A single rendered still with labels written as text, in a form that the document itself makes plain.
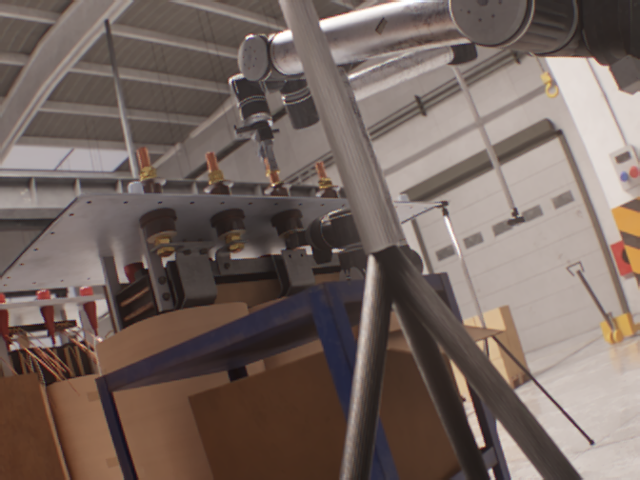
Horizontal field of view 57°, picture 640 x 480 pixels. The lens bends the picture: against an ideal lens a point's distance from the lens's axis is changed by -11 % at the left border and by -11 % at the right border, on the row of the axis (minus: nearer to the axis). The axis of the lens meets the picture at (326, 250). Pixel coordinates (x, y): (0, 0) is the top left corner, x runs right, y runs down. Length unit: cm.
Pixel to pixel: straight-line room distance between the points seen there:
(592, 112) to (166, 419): 575
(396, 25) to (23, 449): 122
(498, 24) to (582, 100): 557
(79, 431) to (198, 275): 170
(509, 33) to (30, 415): 115
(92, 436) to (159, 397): 164
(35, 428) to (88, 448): 225
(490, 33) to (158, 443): 134
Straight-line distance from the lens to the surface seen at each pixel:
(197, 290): 189
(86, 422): 341
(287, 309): 100
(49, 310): 340
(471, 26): 138
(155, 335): 179
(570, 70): 699
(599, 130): 679
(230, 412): 119
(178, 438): 178
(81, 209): 169
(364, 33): 165
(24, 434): 116
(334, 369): 95
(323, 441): 107
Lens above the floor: 76
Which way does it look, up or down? 11 degrees up
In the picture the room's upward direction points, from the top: 18 degrees counter-clockwise
